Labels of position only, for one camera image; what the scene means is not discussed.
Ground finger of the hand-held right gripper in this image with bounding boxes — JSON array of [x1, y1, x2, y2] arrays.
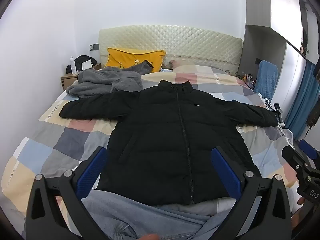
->
[[282, 145, 320, 180], [298, 139, 320, 161]]

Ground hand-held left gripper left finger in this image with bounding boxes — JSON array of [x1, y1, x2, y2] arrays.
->
[[26, 146, 108, 240]]

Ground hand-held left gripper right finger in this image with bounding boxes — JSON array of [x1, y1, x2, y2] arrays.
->
[[211, 146, 293, 240]]

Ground black puffer jacket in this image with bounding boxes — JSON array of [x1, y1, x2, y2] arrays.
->
[[59, 79, 279, 207]]

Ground person's right hand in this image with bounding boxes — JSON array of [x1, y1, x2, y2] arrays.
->
[[291, 196, 306, 233]]

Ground bed with checkered duvet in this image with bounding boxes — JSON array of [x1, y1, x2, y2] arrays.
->
[[0, 65, 300, 230]]

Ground blue curtain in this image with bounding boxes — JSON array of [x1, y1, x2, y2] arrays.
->
[[285, 60, 318, 140]]

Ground person's blue jeans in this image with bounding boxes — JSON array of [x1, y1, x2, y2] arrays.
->
[[80, 189, 250, 240]]

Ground blue towel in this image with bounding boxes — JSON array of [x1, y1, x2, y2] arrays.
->
[[254, 60, 279, 103]]

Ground cluster of small bottles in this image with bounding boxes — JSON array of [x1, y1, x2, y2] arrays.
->
[[240, 71, 257, 85]]

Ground grey fleece garment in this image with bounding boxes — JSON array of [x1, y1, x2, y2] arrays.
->
[[65, 60, 154, 99]]

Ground wooden nightstand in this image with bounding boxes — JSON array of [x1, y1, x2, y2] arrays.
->
[[61, 64, 102, 90]]

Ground checked pillow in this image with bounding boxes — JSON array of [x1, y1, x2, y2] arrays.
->
[[170, 60, 230, 80]]

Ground black bag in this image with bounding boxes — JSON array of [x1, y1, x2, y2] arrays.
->
[[66, 55, 98, 73]]

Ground yellow pillow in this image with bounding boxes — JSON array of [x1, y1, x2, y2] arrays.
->
[[104, 47, 167, 73]]

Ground grey wardrobe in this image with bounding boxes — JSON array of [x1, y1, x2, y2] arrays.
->
[[239, 0, 320, 140]]

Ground cream quilted headboard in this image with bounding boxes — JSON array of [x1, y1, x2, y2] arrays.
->
[[98, 24, 243, 75]]

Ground black camera on stand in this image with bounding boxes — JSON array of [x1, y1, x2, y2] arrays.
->
[[273, 102, 283, 126]]

